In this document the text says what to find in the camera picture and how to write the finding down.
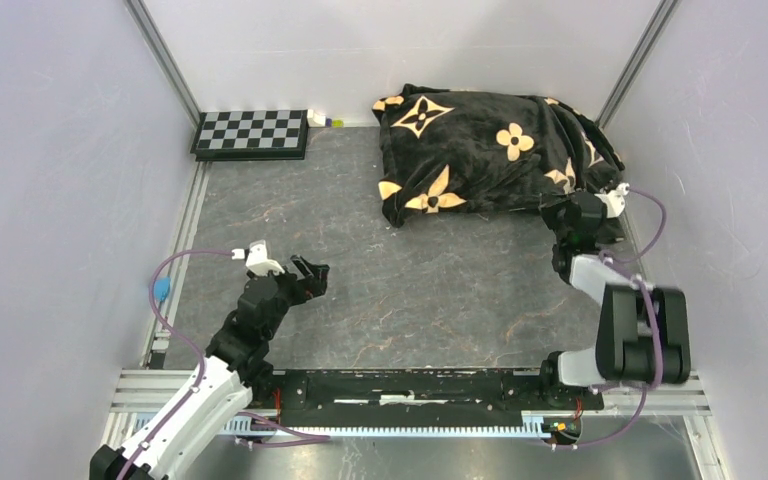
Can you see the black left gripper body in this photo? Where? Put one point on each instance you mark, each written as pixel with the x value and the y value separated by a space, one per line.
pixel 293 291

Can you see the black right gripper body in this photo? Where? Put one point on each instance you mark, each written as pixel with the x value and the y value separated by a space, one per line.
pixel 553 215

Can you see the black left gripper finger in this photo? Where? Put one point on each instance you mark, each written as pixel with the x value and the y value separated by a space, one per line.
pixel 316 280
pixel 305 268

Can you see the black floral pillowcase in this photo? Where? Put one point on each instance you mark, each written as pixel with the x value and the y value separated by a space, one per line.
pixel 459 151

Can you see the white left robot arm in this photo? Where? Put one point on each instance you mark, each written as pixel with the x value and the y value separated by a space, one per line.
pixel 230 373

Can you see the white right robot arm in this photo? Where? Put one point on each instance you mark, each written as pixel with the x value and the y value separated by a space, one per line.
pixel 642 335

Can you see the blue small object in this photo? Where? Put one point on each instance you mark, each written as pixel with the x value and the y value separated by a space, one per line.
pixel 160 289

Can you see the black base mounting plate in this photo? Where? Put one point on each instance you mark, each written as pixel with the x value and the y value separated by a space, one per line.
pixel 380 398

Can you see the black grey checkerboard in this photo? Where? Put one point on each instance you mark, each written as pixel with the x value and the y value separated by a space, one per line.
pixel 257 135

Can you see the small white block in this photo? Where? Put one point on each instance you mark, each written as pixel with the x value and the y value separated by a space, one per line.
pixel 316 119

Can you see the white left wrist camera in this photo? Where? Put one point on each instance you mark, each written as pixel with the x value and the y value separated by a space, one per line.
pixel 257 259

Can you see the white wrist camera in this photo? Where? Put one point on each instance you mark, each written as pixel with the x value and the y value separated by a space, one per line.
pixel 615 200
pixel 257 259

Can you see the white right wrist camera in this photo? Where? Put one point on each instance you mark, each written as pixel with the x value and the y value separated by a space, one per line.
pixel 615 200

